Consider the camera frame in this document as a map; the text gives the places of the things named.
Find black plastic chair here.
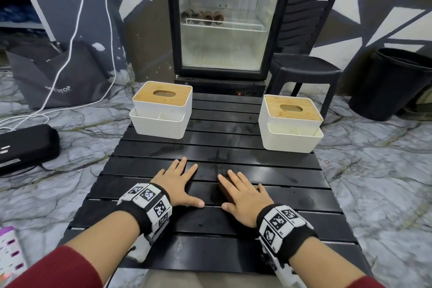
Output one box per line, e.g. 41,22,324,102
266,0,344,120

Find person's right forearm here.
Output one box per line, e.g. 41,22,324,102
288,235,386,288

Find person's right hand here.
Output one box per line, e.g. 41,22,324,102
218,170,275,228

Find grey paper bag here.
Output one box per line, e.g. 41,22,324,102
6,41,113,110

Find person's left forearm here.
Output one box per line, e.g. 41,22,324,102
6,209,142,288

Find white tissue box bamboo lid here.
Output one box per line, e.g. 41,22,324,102
259,94,324,154
129,81,193,138

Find left wrist marker band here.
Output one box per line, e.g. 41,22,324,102
116,182,173,263

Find person's left hand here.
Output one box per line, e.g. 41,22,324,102
149,157,205,209

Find blue packets on shelf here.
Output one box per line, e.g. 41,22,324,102
0,4,38,24

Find white cable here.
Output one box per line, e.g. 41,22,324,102
0,0,117,131
0,0,92,128

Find right wrist marker band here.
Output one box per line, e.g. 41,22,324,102
256,204,318,272

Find person's beige trousers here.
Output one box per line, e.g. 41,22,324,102
137,268,282,288

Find black glass door fridge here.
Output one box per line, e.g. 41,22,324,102
164,0,300,97

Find grey shelf unit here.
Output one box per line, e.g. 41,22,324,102
0,0,56,49

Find white pink patterned bottle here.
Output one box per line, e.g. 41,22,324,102
0,226,28,281

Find wrist marker band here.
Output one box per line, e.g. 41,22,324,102
116,182,173,263
256,204,318,272

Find white wire fridge shelf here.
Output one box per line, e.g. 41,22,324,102
180,18,267,32

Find black hard case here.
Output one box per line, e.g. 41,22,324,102
0,124,61,177

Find black waste bin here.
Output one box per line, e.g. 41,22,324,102
348,47,432,122

